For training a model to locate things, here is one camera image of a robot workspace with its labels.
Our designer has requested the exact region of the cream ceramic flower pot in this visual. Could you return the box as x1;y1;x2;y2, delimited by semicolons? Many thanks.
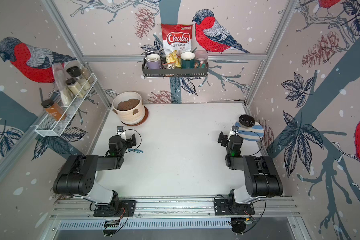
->
112;92;145;125

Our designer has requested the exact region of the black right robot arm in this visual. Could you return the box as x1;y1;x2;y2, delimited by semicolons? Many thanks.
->
218;132;284;211

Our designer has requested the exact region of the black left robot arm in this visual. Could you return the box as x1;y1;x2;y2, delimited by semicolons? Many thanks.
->
53;132;137;217

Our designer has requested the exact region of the terracotta pot saucer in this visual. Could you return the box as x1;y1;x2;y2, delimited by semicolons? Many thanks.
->
122;107;149;127

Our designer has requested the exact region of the small black bowl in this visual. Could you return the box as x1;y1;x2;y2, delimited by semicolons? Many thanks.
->
239;115;256;128

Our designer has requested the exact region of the blue striped plate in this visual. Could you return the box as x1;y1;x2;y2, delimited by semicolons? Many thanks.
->
235;122;264;142

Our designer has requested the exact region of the clear plastic bag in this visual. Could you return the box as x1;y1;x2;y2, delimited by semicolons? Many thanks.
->
52;63;74;107

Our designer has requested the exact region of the orange spice jar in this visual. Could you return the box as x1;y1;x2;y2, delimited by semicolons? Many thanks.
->
41;99;66;121

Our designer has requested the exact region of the green mug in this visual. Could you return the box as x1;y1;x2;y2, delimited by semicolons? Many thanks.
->
181;52;195;69

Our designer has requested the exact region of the pink lidded glass jar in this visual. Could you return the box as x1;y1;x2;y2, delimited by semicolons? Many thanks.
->
194;50;208;69

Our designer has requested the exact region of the purple mug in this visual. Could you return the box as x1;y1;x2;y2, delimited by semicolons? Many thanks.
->
146;54;162;70

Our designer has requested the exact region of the small snack packet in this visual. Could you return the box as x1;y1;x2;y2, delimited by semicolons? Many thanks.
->
163;62;176;70

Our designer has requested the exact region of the tall black lid spice jar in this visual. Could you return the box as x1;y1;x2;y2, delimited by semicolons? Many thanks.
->
66;66;91;91

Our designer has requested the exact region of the red Chuba chips bag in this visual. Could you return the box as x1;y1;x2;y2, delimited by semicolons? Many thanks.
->
161;24;193;68

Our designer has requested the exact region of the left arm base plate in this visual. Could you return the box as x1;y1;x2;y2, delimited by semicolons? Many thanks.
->
94;200;137;217

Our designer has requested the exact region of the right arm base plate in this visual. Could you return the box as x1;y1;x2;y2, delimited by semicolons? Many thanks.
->
213;199;255;216

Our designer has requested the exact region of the dark metal wall shelf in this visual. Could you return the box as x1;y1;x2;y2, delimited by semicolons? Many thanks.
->
142;59;209;78

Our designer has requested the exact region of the white wire spice rack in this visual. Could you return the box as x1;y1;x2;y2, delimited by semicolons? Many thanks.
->
34;71;98;138

